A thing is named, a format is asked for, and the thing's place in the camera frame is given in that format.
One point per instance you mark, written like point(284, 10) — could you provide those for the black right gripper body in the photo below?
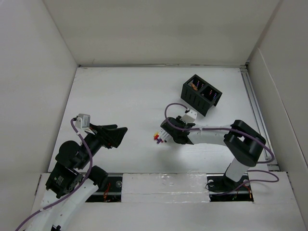
point(177, 120)

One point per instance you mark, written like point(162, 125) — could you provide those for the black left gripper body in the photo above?
point(95, 141)

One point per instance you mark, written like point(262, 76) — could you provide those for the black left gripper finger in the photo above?
point(106, 127)
point(116, 136)

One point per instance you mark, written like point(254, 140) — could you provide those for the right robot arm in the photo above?
point(244, 143)

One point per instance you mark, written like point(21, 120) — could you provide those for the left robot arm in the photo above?
point(74, 178)

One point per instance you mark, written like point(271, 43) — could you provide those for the black two-compartment pen holder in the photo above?
point(203, 99)

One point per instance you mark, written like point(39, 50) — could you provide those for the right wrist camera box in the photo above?
point(189, 116)

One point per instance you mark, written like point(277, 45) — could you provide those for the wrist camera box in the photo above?
point(82, 121)
point(189, 116)

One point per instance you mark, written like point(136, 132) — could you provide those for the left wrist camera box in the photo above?
point(82, 121)

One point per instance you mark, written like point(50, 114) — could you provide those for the aluminium rail right side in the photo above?
point(273, 166)

